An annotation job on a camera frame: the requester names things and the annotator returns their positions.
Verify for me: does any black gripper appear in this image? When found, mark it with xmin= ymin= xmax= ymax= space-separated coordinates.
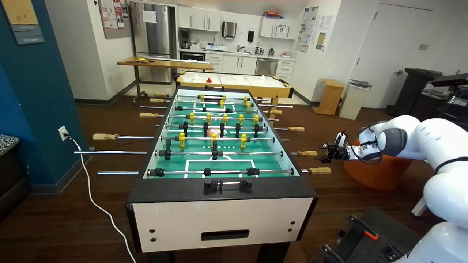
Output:
xmin=319 ymin=132 xmax=350 ymax=164

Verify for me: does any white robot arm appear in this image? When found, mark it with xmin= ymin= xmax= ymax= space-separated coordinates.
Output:
xmin=322 ymin=116 xmax=468 ymax=263

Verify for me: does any white trash bin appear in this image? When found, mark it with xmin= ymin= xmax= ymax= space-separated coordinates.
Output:
xmin=339 ymin=79 xmax=372 ymax=120

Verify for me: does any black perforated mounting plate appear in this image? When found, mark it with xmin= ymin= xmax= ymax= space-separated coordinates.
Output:
xmin=320 ymin=208 xmax=420 ymax=263

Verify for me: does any foosball table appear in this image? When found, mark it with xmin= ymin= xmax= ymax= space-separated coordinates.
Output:
xmin=127 ymin=88 xmax=318 ymax=263

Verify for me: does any stainless steel refrigerator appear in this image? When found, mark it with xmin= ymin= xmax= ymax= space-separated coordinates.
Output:
xmin=129 ymin=2 xmax=180 ymax=85

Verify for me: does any wooden high table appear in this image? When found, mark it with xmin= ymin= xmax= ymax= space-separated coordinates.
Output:
xmin=117 ymin=57 xmax=214 ymax=97

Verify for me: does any orange handled clamp right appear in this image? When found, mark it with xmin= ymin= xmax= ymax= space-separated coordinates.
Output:
xmin=348 ymin=215 xmax=379 ymax=242

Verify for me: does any white cable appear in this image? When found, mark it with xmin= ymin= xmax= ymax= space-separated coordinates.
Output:
xmin=67 ymin=136 xmax=139 ymax=263

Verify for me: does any wall power outlet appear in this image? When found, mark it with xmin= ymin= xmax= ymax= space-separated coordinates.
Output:
xmin=57 ymin=126 xmax=70 ymax=142

